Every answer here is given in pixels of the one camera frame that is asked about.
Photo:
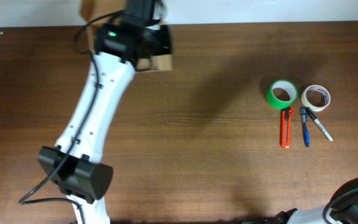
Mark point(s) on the orange utility knife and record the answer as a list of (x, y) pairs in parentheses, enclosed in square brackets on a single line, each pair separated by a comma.
[(285, 122)]

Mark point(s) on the beige masking tape roll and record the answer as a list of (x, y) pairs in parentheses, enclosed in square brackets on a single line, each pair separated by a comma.
[(316, 97)]

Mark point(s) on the green tape roll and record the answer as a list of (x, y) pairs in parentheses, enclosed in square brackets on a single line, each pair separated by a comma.
[(281, 94)]

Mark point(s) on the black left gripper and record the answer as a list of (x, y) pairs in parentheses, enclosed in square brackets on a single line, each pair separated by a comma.
[(167, 45)]

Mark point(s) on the black white marker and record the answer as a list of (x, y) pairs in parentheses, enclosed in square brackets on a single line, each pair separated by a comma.
[(319, 124)]

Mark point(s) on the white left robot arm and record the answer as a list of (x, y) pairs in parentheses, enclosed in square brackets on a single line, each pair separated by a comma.
[(74, 162)]

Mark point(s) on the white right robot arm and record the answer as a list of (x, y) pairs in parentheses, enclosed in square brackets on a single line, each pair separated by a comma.
[(342, 208)]

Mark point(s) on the blue pen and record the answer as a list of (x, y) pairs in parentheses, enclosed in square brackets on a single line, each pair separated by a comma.
[(304, 125)]

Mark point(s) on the brown cardboard box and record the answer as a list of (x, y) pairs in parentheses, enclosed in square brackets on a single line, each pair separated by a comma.
[(160, 60)]

